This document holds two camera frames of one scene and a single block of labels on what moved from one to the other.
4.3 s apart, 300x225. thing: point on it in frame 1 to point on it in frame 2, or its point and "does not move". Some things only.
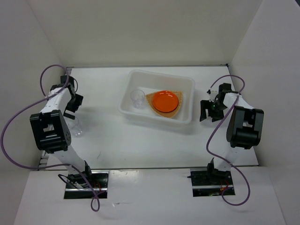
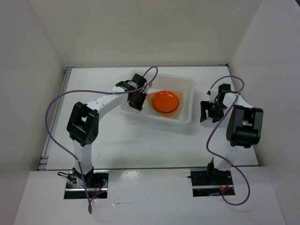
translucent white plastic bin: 160,97 does not move
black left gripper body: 72,97 to 137,103
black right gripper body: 215,104 does not move
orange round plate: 165,101 does not move
